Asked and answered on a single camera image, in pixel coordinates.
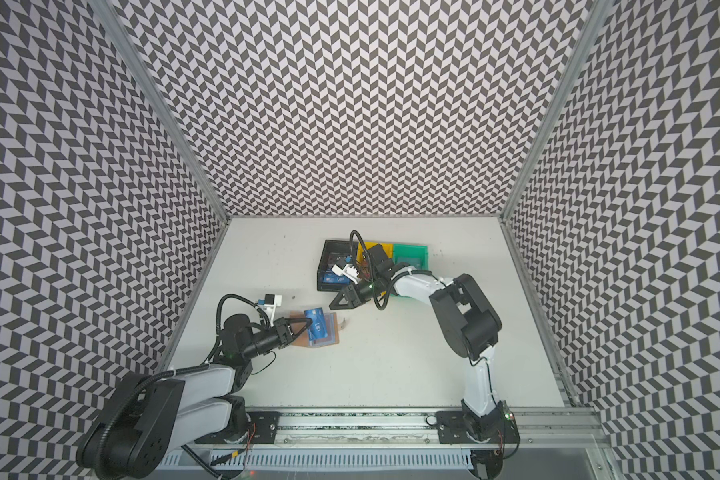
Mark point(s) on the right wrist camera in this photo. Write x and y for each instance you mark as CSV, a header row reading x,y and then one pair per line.
x,y
346,269

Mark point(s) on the green plastic bin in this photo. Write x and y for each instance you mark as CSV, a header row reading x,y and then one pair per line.
x,y
414,255

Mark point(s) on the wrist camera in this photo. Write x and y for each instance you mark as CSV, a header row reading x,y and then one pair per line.
x,y
270,302
346,269

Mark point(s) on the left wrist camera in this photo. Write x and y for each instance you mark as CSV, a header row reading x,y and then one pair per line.
x,y
270,302

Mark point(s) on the blue card in black bin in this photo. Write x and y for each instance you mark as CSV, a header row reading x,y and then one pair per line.
x,y
332,278

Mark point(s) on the blue credit card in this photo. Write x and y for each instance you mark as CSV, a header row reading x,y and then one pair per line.
x,y
318,326

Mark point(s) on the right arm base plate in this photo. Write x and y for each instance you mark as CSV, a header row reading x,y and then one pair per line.
x,y
462,427

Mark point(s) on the yellow plastic bin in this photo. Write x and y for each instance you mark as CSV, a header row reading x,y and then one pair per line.
x,y
384,247

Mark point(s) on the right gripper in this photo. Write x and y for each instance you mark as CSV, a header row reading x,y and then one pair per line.
x,y
352,295

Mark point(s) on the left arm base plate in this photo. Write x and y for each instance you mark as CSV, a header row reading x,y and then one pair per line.
x,y
258,427

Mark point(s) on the black plastic bin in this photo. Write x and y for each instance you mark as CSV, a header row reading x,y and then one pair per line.
x,y
332,251

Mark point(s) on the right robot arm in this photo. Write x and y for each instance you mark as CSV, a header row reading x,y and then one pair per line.
x,y
469,323

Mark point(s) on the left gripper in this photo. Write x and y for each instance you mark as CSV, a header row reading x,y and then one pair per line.
x,y
285,330

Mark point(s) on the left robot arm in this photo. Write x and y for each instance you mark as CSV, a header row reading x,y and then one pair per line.
x,y
148,416

